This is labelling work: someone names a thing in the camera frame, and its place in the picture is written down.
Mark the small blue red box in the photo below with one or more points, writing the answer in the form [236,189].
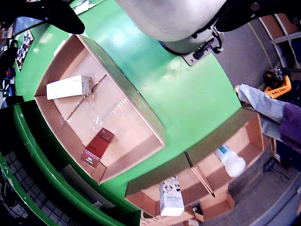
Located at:
[9,73]

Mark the light blue jeans leg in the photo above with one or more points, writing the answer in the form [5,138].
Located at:
[270,128]

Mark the beige shoe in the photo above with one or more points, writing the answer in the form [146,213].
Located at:
[237,89]

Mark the white box with black pattern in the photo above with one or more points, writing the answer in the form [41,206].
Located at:
[171,200]

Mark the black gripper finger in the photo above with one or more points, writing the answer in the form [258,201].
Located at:
[235,16]
[58,16]

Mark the translucent bottle with teal label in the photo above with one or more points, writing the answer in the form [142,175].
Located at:
[231,161]

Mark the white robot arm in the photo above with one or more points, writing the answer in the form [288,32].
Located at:
[171,16]

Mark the red carton box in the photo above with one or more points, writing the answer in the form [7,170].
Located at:
[98,147]

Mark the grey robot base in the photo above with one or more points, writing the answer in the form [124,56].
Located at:
[188,47]

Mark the long white printed box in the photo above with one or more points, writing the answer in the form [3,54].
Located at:
[65,88]

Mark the green metal shelf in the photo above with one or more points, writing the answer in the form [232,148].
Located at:
[35,164]

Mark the black white red patterned card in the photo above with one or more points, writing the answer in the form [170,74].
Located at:
[23,50]

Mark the orange pallet jack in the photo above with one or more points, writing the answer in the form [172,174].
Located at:
[279,83]

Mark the divided cardboard box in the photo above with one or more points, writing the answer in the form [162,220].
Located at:
[211,174]

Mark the white adapter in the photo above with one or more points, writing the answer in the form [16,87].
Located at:
[82,7]

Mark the shallow cardboard tray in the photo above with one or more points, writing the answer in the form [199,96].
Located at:
[94,117]

